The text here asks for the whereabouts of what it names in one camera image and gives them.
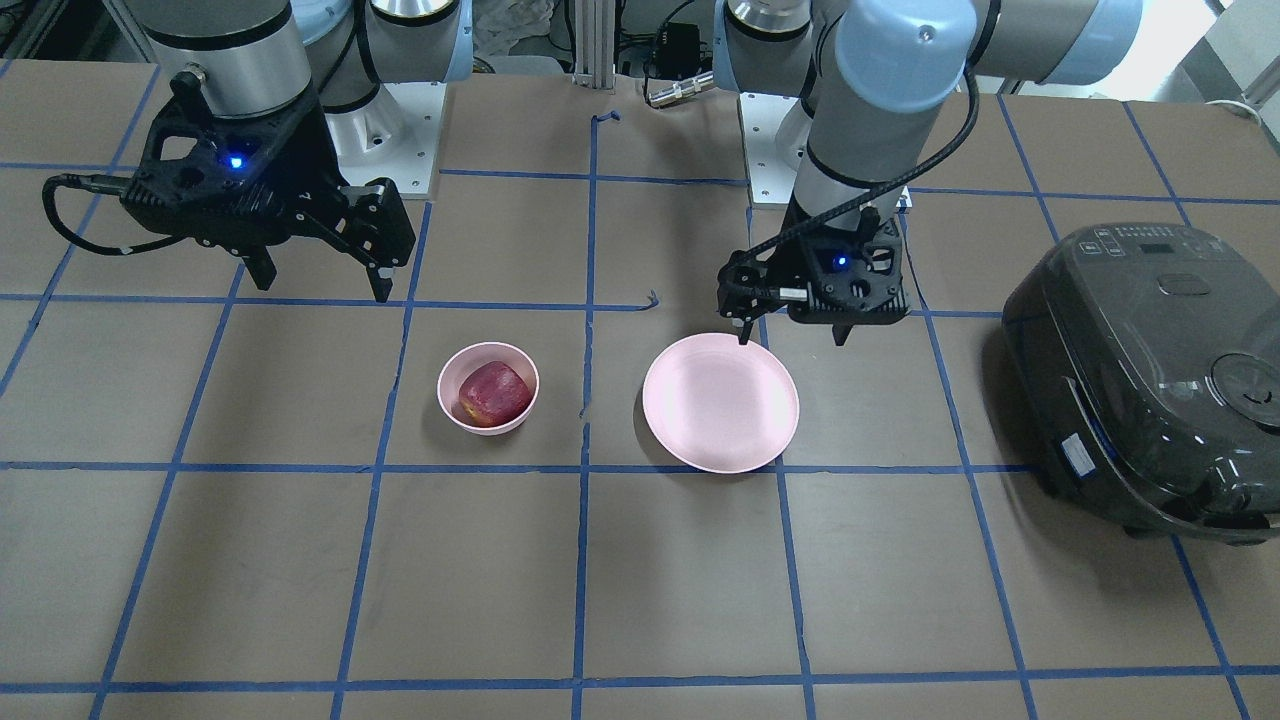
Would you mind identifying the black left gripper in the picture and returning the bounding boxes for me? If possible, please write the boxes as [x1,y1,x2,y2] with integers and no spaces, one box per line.
[717,206,910,347]

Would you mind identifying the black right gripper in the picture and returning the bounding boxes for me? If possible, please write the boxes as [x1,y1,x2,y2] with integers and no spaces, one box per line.
[120,79,416,304]

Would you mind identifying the pink bowl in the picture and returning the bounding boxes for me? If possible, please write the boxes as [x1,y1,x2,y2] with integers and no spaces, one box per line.
[436,341,540,436]

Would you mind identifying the red apple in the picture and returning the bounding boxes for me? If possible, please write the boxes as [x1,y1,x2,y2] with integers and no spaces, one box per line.
[457,361,534,428]

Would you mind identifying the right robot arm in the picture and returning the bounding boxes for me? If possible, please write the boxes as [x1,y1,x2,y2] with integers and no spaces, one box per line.
[120,1,474,302]

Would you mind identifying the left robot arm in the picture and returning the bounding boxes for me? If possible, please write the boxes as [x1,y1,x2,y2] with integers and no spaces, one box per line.
[713,1,1144,345]

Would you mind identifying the pink plate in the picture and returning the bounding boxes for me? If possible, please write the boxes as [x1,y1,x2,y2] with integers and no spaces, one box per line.
[641,333,801,474]

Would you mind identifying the dark grey rice cooker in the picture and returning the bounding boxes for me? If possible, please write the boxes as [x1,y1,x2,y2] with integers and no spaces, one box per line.
[1001,222,1279,546]

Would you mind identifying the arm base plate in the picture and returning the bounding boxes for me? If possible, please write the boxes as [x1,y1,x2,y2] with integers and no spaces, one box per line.
[739,92,913,213]
[325,82,448,200]

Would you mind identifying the aluminium frame post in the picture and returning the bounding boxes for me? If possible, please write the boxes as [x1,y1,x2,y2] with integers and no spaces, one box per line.
[572,0,620,94]

